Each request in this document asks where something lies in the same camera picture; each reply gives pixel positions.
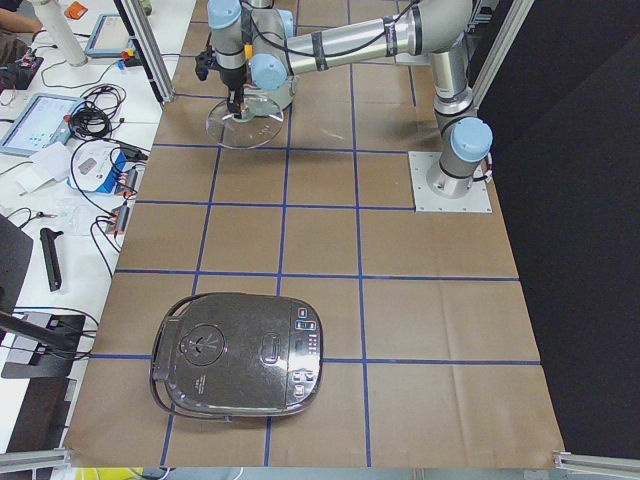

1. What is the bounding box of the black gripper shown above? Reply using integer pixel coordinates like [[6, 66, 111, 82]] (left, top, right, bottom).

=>
[[218, 64, 246, 119]]

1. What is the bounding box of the glass pot lid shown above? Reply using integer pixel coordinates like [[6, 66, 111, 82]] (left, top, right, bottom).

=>
[[205, 95, 284, 149]]

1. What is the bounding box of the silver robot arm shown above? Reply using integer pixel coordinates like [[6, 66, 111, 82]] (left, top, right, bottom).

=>
[[195, 1, 493, 199]]

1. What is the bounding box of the pale green electric pot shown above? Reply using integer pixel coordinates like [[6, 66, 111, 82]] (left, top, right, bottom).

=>
[[244, 76, 299, 116]]

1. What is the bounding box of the far blue teach pendant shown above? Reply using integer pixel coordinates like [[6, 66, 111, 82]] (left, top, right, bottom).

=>
[[85, 14, 133, 58]]

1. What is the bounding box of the blue teach pendant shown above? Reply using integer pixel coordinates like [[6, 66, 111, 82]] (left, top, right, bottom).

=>
[[1, 93, 84, 157], [85, 14, 133, 58]]

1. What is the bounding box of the blue white box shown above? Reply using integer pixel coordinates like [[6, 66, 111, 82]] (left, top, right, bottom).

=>
[[67, 141, 127, 193]]

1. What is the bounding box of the orange terminal block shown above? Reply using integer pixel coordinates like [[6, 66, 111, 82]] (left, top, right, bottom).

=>
[[105, 204, 130, 236]]

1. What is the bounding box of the near blue teach pendant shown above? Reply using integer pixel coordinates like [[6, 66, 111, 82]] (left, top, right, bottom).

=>
[[1, 93, 84, 157]]

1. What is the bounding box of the black bar tool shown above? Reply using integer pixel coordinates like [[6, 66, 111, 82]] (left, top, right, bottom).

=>
[[39, 227, 63, 292]]

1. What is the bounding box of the dark metallic rice cooker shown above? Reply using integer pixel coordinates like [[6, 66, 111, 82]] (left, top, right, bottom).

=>
[[149, 292, 323, 421]]

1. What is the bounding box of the black monitor stand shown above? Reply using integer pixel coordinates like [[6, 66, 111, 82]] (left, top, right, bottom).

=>
[[1, 217, 85, 379]]

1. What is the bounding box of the aluminium frame post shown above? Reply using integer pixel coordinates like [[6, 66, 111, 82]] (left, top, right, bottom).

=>
[[114, 0, 175, 104]]

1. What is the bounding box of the black cable bundle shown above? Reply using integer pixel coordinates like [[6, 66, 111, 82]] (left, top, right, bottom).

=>
[[67, 83, 126, 140]]

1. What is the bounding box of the white cylinder post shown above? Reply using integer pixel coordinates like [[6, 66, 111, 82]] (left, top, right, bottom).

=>
[[31, 0, 88, 67]]

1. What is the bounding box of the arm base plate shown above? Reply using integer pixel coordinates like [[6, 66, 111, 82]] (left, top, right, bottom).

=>
[[408, 151, 492, 214]]

